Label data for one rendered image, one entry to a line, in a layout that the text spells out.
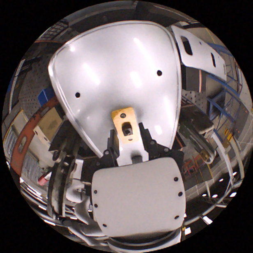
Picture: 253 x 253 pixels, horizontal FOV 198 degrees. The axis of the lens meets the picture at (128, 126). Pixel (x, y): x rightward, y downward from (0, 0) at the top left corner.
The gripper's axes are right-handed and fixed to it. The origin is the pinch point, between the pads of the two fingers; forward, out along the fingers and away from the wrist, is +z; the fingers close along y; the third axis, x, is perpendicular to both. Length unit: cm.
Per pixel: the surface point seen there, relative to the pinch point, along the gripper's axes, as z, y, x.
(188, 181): -19, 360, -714
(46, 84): 33, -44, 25
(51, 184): -9.5, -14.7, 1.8
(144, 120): 3.0, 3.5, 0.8
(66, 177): -6.2, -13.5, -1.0
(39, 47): 3.9, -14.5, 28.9
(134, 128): 2.7, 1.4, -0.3
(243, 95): 18, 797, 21
